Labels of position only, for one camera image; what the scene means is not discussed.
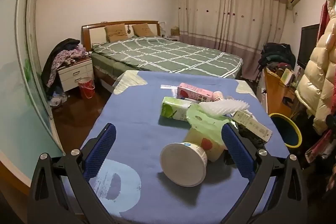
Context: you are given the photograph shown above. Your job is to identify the white paper tub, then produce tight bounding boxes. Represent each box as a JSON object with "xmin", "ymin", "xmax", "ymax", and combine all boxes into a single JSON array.
[{"xmin": 160, "ymin": 142, "xmax": 208, "ymax": 187}]

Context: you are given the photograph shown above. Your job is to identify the wooden bed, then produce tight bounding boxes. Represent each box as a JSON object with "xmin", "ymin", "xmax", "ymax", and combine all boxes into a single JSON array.
[{"xmin": 81, "ymin": 21, "xmax": 243, "ymax": 90}]

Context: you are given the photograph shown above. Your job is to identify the yellow strawberry print cup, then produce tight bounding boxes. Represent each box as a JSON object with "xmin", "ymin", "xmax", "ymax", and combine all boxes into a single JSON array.
[{"xmin": 183, "ymin": 128, "xmax": 225, "ymax": 161}]

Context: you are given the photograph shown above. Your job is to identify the green plastic bag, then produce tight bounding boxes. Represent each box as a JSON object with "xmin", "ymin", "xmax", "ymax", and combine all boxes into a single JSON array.
[{"xmin": 186, "ymin": 104, "xmax": 231, "ymax": 146}]

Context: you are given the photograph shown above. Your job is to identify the wooden desk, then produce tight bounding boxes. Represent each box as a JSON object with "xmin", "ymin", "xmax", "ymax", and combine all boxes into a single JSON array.
[{"xmin": 264, "ymin": 68, "xmax": 297, "ymax": 114}]

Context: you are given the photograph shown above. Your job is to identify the white foam net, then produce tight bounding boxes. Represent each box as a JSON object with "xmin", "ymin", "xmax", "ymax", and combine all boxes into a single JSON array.
[{"xmin": 199, "ymin": 99, "xmax": 248, "ymax": 117}]

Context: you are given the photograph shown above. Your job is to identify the cream puffer jacket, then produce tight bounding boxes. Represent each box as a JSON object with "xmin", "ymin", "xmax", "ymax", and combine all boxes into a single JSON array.
[{"xmin": 295, "ymin": 1, "xmax": 336, "ymax": 135}]

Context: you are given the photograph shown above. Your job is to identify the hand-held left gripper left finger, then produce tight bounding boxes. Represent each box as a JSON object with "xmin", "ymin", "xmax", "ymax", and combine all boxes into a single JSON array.
[{"xmin": 28, "ymin": 123, "xmax": 117, "ymax": 224}]

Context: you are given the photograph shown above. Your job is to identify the pink and cream curtain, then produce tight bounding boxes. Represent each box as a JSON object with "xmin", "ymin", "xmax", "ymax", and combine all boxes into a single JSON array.
[{"xmin": 176, "ymin": 0, "xmax": 288, "ymax": 83}]

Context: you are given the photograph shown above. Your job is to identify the green checked bedspread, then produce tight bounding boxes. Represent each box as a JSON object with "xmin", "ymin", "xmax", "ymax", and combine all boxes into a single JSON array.
[{"xmin": 91, "ymin": 35, "xmax": 243, "ymax": 79}]

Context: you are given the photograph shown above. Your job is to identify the yellow rimmed blue bin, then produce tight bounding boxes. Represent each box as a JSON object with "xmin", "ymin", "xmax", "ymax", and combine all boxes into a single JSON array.
[{"xmin": 269, "ymin": 113, "xmax": 302, "ymax": 148}]

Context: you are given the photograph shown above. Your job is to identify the green box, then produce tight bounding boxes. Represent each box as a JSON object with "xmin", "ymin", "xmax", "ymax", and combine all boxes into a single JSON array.
[{"xmin": 280, "ymin": 68, "xmax": 294, "ymax": 85}]

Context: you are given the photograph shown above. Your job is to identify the sliding wardrobe door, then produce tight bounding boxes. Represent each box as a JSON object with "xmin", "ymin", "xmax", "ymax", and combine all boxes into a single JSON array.
[{"xmin": 0, "ymin": 0, "xmax": 66, "ymax": 159}]

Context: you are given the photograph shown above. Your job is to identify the brown pillow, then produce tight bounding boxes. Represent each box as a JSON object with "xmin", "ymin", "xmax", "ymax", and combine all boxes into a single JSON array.
[
  {"xmin": 132, "ymin": 24, "xmax": 155, "ymax": 38},
  {"xmin": 105, "ymin": 24, "xmax": 129, "ymax": 43}
]

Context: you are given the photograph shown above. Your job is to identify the pink milk carton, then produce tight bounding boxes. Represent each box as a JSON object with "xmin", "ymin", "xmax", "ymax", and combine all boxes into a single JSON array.
[{"xmin": 176, "ymin": 83, "xmax": 214, "ymax": 103}]

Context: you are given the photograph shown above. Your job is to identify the red bucket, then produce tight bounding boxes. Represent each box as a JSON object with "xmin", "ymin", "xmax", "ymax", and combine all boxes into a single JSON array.
[{"xmin": 78, "ymin": 77, "xmax": 95, "ymax": 99}]

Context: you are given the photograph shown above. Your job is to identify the white nightstand with clothes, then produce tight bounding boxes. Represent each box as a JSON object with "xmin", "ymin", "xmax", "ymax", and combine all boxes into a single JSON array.
[{"xmin": 41, "ymin": 38, "xmax": 92, "ymax": 94}]

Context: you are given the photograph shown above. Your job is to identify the black television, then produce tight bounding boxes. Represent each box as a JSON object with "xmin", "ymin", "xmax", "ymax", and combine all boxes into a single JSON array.
[{"xmin": 297, "ymin": 24, "xmax": 320, "ymax": 69}]

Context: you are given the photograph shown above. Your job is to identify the dark clothes pile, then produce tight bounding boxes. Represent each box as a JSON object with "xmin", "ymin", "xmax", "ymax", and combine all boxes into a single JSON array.
[{"xmin": 259, "ymin": 43, "xmax": 297, "ymax": 72}]

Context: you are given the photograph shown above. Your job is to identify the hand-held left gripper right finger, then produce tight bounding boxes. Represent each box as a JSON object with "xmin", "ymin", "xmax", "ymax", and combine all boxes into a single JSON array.
[{"xmin": 221, "ymin": 123, "xmax": 308, "ymax": 224}]

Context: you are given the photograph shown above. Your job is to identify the pink patterned cloth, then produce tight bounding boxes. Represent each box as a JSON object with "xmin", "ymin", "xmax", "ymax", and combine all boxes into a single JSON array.
[{"xmin": 306, "ymin": 133, "xmax": 335, "ymax": 164}]

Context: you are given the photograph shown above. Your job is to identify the clear plastic bags pile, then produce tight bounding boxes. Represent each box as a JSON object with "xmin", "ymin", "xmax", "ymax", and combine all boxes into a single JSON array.
[{"xmin": 50, "ymin": 91, "xmax": 70, "ymax": 107}]

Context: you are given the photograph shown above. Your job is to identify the green and white bottle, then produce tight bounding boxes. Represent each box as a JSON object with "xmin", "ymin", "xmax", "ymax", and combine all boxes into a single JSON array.
[{"xmin": 161, "ymin": 96, "xmax": 193, "ymax": 122}]

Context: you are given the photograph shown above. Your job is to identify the red hanging garment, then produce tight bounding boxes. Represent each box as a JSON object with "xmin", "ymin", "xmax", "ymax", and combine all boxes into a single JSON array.
[{"xmin": 322, "ymin": 0, "xmax": 331, "ymax": 38}]

